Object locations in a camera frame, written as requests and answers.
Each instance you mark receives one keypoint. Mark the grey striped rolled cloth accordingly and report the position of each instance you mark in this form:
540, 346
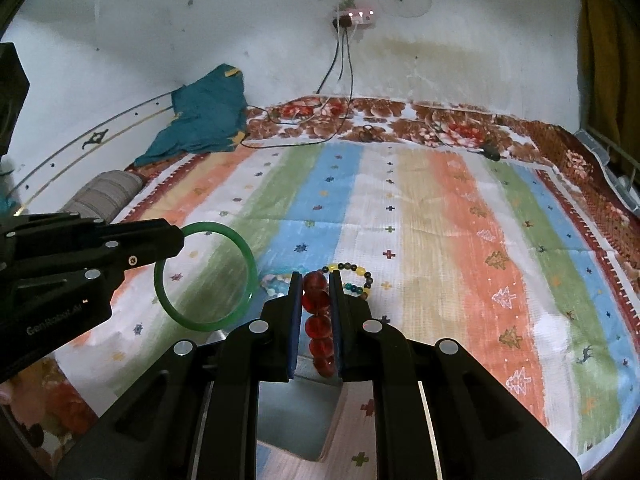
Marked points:
102, 190

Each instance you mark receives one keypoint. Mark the teal cloth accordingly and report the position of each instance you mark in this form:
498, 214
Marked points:
205, 115

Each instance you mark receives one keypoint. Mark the green jade bangle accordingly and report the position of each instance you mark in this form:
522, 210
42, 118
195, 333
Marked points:
248, 255

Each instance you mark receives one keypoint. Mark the mustard yellow garment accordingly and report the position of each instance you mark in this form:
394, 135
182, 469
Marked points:
602, 45

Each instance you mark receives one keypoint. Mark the metal tin box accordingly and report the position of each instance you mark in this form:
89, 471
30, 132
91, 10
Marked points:
290, 415

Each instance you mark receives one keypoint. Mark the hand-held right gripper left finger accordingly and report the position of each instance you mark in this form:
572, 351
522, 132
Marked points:
295, 325

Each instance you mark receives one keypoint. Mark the black charger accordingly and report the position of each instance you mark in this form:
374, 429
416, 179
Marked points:
491, 152

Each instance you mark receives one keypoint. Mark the striped pastel mat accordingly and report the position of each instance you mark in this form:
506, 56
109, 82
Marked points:
425, 220

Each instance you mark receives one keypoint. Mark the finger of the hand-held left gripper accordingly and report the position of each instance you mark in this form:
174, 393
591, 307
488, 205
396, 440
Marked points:
65, 272
150, 240

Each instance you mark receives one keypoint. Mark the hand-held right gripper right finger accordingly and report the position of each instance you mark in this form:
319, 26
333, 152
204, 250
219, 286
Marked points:
336, 330

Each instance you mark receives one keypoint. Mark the white power strip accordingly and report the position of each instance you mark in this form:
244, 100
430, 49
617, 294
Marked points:
357, 17

